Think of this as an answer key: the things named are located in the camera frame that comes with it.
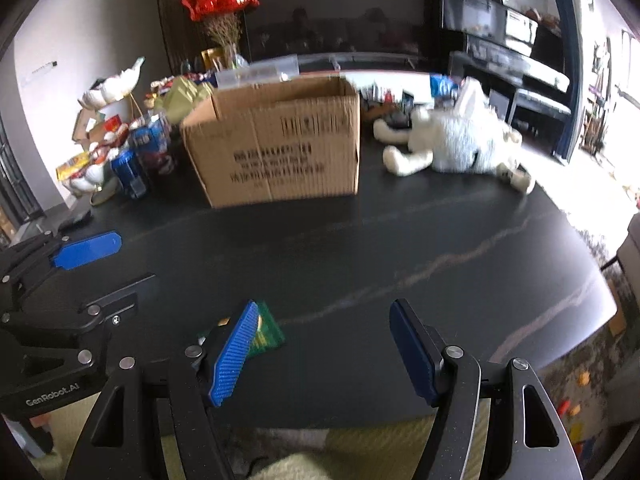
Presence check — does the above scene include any pile of snack packets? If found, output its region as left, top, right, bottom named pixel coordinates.
left=65, top=145, right=116, bottom=201

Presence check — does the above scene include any brown cardboard box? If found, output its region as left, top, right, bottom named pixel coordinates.
left=180, top=76, right=362, bottom=209

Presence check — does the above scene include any blue milk carton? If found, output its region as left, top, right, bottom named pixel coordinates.
left=129, top=115, right=171, bottom=171

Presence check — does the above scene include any black flat television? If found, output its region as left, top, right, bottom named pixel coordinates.
left=240, top=0, right=441, bottom=61

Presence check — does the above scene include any blue drink can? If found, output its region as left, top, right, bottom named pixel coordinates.
left=111, top=150, right=151, bottom=198

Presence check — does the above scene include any white television cabinet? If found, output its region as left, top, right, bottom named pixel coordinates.
left=295, top=52, right=436, bottom=91

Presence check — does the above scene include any black upright piano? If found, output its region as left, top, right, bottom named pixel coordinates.
left=440, top=0, right=573, bottom=156

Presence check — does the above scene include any white swan dish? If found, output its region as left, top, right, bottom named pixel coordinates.
left=77, top=57, right=146, bottom=111

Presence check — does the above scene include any yellow green plush cushion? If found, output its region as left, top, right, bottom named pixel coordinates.
left=155, top=76, right=216, bottom=123

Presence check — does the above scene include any dried flower bouquet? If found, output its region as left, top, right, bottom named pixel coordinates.
left=202, top=12, right=243, bottom=68

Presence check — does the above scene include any dark patterned bowl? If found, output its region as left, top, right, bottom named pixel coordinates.
left=362, top=85, right=418, bottom=128

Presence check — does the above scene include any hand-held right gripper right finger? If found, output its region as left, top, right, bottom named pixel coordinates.
left=389, top=298, right=585, bottom=480

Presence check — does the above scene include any pale green woven cloth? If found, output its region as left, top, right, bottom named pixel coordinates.
left=165, top=400, right=493, bottom=480

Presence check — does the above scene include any small brown carton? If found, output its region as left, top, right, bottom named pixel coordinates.
left=72, top=107, right=108, bottom=143

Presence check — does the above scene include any blue snack bag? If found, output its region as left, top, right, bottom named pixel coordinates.
left=429, top=74, right=461, bottom=98

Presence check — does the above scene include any clear zip bag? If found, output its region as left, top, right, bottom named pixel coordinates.
left=215, top=55, right=301, bottom=90

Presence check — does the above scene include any white plush toy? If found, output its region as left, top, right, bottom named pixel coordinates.
left=374, top=76, right=536, bottom=196

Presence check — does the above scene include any black piano bench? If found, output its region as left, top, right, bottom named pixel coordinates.
left=487, top=87, right=573, bottom=156

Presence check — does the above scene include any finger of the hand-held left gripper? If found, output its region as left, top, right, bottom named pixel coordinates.
left=0, top=230, right=123, bottom=301
left=0, top=273, right=157, bottom=366

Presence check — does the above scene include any yellow snack packet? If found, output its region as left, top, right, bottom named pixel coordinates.
left=56, top=152, right=93, bottom=181

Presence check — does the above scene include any green chips packet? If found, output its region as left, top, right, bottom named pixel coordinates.
left=197, top=300, right=286, bottom=358

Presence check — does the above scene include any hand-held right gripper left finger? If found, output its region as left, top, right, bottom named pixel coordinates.
left=65, top=300, right=262, bottom=480

